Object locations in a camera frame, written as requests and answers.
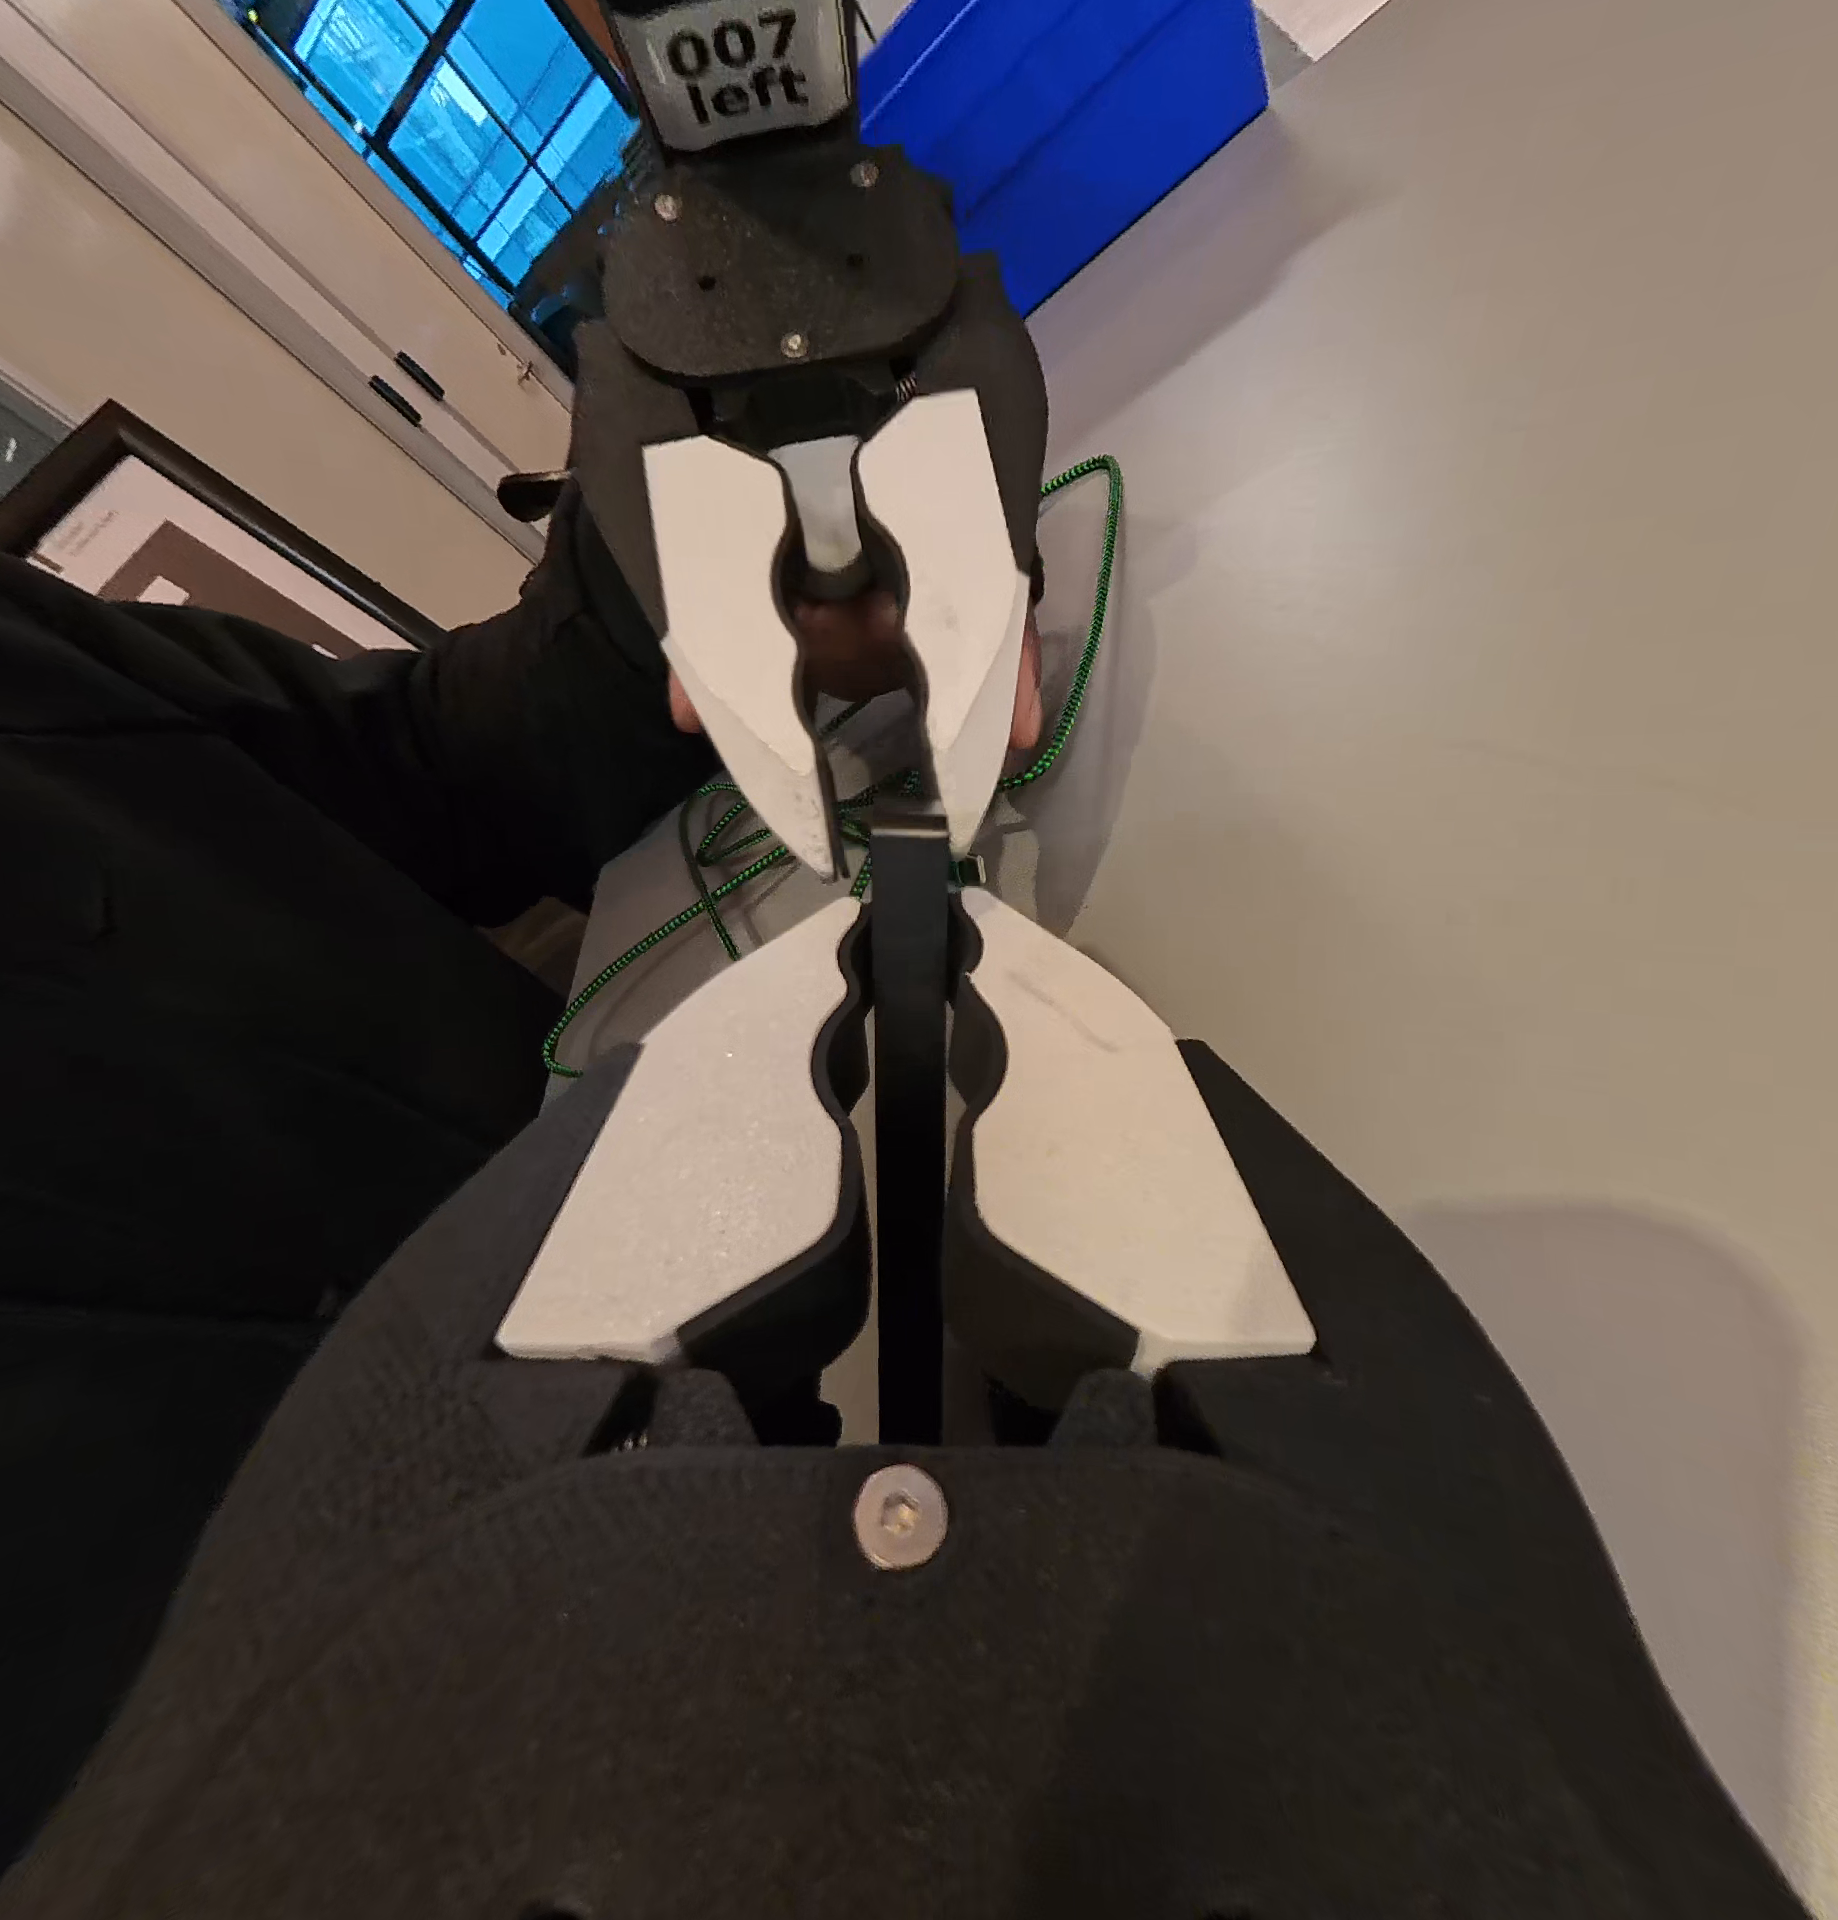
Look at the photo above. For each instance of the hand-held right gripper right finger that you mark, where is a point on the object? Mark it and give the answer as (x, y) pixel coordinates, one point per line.
(1129, 1171)

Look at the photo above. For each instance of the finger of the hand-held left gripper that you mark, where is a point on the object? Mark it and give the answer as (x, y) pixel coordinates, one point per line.
(717, 600)
(957, 570)

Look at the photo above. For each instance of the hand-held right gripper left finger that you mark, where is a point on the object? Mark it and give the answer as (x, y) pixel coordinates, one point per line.
(680, 1171)

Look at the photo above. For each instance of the blue plastic bin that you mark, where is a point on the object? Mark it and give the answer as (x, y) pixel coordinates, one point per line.
(1070, 136)

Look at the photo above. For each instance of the person's left forearm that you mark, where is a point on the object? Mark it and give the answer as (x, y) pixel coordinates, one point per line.
(559, 721)

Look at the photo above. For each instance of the grey desk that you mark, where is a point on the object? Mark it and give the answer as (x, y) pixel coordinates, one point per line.
(1459, 751)

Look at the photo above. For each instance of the person's left hand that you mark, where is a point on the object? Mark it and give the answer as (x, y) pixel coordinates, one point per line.
(1030, 697)

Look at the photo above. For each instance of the window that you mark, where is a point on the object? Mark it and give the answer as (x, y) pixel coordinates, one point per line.
(455, 120)

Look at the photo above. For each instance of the person's black clothing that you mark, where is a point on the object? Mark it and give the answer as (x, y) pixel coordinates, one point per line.
(184, 1051)

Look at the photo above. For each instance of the dark framed board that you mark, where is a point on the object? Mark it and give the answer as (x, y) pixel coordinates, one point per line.
(199, 555)

